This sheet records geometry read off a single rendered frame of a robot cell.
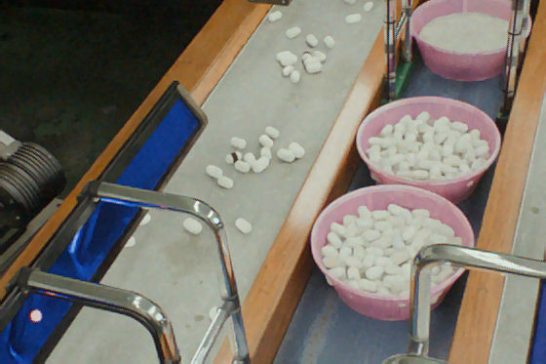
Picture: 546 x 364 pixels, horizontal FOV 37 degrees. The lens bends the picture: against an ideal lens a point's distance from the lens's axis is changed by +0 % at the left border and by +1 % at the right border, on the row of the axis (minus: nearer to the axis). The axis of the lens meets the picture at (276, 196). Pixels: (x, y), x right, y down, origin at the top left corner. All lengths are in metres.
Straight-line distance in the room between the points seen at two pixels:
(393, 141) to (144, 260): 0.53
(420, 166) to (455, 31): 0.50
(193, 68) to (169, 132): 0.74
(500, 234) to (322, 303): 0.32
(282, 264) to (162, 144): 0.35
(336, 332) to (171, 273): 0.29
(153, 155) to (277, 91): 0.74
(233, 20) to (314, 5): 0.22
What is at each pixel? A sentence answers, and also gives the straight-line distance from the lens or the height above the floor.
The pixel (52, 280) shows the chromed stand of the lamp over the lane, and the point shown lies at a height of 1.12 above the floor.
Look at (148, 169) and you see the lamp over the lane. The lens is 1.08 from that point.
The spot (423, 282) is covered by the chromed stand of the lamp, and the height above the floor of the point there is 1.07.
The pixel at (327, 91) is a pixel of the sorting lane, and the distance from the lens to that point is 1.78.
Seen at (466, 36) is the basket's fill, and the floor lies 0.74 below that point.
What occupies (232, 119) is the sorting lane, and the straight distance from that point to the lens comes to 1.72.
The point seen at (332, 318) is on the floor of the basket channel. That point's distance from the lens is 1.39.
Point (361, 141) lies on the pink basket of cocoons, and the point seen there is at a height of 0.76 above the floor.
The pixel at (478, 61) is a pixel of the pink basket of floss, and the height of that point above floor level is 0.74.
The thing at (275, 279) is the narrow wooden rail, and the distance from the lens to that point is 1.33.
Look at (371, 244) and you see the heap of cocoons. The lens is 1.42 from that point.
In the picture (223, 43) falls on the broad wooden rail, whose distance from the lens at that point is 1.94.
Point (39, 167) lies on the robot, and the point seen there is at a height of 0.77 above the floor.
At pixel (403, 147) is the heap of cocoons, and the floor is 0.74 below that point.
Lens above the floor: 1.73
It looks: 41 degrees down
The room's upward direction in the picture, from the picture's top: 7 degrees counter-clockwise
